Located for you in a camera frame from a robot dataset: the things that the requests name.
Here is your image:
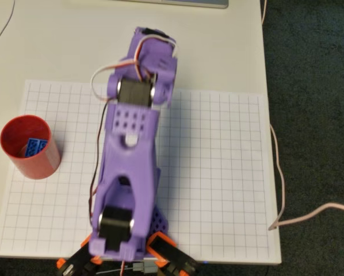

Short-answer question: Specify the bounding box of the white red gripper servo wire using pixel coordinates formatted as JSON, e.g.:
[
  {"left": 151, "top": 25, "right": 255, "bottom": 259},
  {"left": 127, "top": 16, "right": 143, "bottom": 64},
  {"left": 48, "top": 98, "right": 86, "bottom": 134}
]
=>
[{"left": 90, "top": 36, "right": 180, "bottom": 102}]

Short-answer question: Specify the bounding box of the white grid paper sheet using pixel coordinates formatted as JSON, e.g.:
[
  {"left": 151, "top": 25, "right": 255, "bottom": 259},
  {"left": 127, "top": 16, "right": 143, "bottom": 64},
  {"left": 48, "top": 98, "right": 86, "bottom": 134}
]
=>
[{"left": 0, "top": 79, "right": 280, "bottom": 263}]

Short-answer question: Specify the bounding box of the pink cable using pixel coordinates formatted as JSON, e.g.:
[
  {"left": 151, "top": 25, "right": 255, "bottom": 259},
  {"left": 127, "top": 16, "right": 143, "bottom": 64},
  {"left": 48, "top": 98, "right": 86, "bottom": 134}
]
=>
[{"left": 260, "top": 0, "right": 344, "bottom": 232}]

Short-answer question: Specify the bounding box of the grey cable connector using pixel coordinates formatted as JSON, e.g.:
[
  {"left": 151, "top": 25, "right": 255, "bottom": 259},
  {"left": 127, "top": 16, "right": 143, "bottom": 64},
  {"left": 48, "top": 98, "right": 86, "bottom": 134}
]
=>
[{"left": 132, "top": 260, "right": 159, "bottom": 274}]

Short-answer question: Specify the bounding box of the silver laptop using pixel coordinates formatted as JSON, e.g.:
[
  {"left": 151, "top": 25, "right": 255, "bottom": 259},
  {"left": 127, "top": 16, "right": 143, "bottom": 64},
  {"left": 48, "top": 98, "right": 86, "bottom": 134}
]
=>
[{"left": 64, "top": 0, "right": 229, "bottom": 9}]

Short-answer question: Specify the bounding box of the blue toy brick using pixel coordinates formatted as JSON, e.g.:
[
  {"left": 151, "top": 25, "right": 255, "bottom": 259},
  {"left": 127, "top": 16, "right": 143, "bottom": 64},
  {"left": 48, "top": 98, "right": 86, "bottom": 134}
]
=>
[{"left": 23, "top": 137, "right": 49, "bottom": 159}]

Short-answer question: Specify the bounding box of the thin grey cable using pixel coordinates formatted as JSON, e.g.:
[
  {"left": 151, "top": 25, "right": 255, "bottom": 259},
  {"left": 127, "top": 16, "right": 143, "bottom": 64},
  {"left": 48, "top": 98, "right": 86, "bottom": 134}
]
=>
[{"left": 0, "top": 0, "right": 16, "bottom": 50}]

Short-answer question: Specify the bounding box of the black forearm servo wire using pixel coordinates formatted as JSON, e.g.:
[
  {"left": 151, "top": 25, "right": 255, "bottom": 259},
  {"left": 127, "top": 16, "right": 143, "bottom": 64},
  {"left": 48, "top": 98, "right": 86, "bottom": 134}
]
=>
[{"left": 87, "top": 100, "right": 110, "bottom": 228}]

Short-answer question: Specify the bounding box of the red cup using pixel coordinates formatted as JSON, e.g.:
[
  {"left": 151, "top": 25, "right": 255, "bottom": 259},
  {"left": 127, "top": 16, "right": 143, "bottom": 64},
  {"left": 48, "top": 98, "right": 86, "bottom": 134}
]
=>
[{"left": 0, "top": 114, "right": 62, "bottom": 180}]

